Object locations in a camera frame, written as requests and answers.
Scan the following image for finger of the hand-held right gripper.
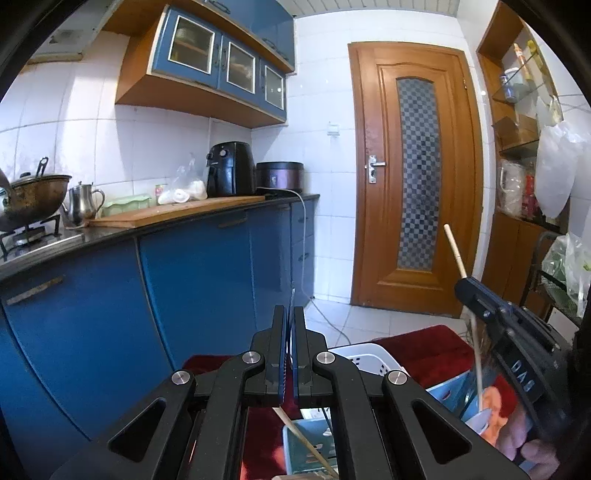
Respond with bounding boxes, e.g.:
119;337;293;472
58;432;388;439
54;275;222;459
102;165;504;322
468;278;518;319
455;277;502;340

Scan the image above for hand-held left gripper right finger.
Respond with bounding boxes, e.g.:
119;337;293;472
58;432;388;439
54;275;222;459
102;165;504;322
294;306;532;480

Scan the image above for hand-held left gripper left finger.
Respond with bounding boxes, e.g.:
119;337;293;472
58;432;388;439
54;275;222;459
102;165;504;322
48;305;293;480

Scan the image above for wooden chopstick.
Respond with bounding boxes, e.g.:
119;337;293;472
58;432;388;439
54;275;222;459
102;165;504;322
444;224;486;412

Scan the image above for light blue utensil box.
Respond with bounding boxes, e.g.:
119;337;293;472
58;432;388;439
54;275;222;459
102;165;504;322
281;371;539;480

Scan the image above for person's right hand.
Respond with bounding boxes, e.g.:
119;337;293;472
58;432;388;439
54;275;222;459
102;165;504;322
501;438;562;477

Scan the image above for wooden floor cabinet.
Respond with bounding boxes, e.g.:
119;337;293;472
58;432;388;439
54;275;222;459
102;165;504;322
480;212;562;320

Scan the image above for white plastic basket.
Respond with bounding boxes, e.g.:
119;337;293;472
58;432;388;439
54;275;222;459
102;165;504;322
330;354;410;394

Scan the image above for red patterned blanket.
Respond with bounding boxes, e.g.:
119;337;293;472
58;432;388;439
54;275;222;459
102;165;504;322
182;324;481;480

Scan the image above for plastic bag of greens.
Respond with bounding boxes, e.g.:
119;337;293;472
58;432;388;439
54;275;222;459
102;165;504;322
541;233;591;315

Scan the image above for red packets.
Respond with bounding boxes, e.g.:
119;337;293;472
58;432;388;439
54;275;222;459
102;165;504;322
524;161;548;220

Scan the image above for white packaged bag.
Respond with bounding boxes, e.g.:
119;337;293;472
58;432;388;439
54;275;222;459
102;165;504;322
498;159;527;216

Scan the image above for blue lower kitchen cabinets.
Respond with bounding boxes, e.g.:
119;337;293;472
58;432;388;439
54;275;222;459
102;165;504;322
0;196;320;480

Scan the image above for white hanging plastic bag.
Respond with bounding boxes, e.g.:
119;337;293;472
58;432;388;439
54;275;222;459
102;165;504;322
536;120;591;220

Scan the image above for wooden door with glass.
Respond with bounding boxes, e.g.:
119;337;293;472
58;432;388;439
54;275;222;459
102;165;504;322
348;41;484;317

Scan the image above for cardboard box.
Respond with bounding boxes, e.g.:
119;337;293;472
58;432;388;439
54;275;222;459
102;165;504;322
492;115;540;151

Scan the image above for dark rice cooker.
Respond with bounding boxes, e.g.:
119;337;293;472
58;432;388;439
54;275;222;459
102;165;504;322
255;161;305;195

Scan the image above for wooden cutting board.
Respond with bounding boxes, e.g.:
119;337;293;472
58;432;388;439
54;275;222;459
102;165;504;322
85;195;267;229

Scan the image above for black air fryer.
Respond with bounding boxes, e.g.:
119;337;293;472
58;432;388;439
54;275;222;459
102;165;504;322
205;141;256;197

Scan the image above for clear plastic bag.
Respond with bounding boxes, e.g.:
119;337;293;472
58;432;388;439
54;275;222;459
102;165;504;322
158;159;209;206

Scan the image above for glass jar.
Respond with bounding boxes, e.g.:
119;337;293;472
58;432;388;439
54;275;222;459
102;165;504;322
501;68;525;103

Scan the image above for green plastic container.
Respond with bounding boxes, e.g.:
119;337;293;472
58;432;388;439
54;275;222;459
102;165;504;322
100;195;153;217

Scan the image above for yellow bottle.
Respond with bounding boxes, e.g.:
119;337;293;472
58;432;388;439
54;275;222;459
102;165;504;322
526;41;542;85

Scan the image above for steel kettle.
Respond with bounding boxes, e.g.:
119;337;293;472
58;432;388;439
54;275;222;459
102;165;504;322
62;181;106;227

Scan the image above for gas stove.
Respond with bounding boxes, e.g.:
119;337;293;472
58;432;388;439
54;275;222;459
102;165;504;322
0;215;85;262

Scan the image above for black wok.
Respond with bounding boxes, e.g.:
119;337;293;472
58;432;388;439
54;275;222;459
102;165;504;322
0;157;73;232

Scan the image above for range hood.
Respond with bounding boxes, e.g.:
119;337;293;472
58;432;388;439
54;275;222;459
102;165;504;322
28;0;117;64

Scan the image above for black wire rack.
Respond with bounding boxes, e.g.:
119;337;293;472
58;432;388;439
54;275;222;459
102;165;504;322
522;231;591;326

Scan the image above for white power cable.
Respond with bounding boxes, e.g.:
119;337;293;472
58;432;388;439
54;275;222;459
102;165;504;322
256;187;362;343

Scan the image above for silver door handle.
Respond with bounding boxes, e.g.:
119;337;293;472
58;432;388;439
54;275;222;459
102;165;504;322
365;155;386;184

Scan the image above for wooden wall shelf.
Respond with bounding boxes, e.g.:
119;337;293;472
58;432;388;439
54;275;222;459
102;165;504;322
475;0;591;154

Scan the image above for blue upper wall cabinet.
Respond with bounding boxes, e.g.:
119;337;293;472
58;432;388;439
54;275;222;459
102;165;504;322
104;0;296;129

